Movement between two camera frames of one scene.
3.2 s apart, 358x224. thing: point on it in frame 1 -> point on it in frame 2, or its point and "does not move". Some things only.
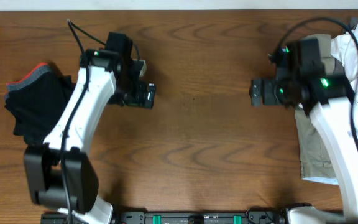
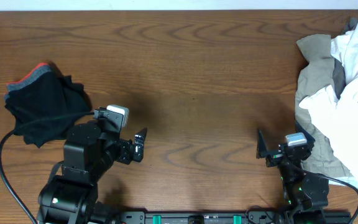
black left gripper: [145, 97] -> [137, 150]
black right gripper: [270, 86] -> [275, 157]
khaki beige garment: [316, 163] does not move
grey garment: [339, 67] does not move
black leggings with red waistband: [36, 100] does not move
